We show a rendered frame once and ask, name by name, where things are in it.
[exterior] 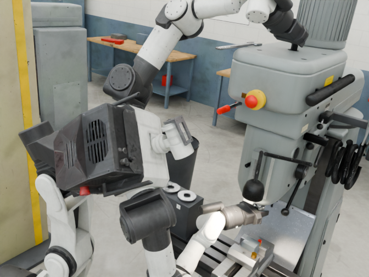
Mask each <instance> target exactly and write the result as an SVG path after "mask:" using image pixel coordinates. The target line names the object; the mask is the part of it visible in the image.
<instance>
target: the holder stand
mask: <svg viewBox="0 0 369 277"><path fill-rule="evenodd" d="M162 190H163V192H164V194H165V195H166V196H167V198H168V199H169V201H170V202H171V204H172V206H173V208H174V211H175V214H176V225H175V226H173V227H169V229H170V231H171V232H173V233H174V234H176V235H177V236H179V237H181V238H182V239H184V240H186V239H188V238H189V237H190V236H191V235H193V234H194V233H195V232H196V231H198V230H199V229H198V228H197V226H196V220H197V218H198V217H199V216H200V215H201V214H200V213H199V210H198V207H199V206H201V205H203V201H204V198H202V197H200V196H198V195H196V194H195V193H194V192H192V191H189V190H187V189H185V188H183V187H181V186H179V185H178V184H176V183H173V182H171V181H168V183H167V185H166V187H164V188H162Z"/></svg>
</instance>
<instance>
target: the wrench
mask: <svg viewBox="0 0 369 277"><path fill-rule="evenodd" d="M248 46H262V43H254V42H253V41H251V42H247V43H242V44H236V45H228V46H219V47H215V49H218V50H224V49H232V48H239V47H248Z"/></svg>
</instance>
